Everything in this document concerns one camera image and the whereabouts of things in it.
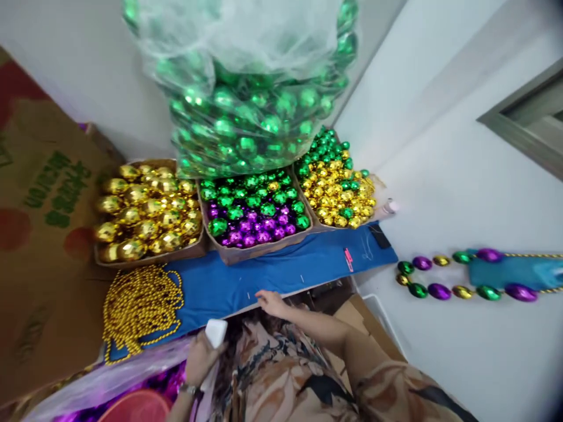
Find person's left hand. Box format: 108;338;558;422
184;329;229;390

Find person's right hand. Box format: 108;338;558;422
256;290;292;318

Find person's left fingers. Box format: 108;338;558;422
206;342;229;368

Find white rectangular object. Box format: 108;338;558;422
200;318;229;393

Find blue cloth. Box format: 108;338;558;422
104;222;399;363

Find person's body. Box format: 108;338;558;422
206;307;480;422

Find box of green purple balls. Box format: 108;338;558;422
196;169;314;266

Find red plastic bowl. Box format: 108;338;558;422
97;390;173;422

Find plain brown cardboard box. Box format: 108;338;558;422
307;281;408;366

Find clear bag of purple balls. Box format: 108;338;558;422
26;338;199;422

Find box of gold green balls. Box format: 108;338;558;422
292;127;379;230

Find cardboard box of gold balls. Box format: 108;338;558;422
92;159;208;269

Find clear bag of green balls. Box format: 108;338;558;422
121;0;361;179

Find large green printed cardboard carton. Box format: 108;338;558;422
0;46;128;414

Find teal plastic bag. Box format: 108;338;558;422
467;250;563;293

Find pile of gold bead strings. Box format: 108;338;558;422
101;263;185;366

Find loose gold bead string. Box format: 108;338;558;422
364;173;388;199

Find green purple gold bead necklace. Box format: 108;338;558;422
396;248;563;303

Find grey window frame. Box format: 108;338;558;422
476;57;563;182

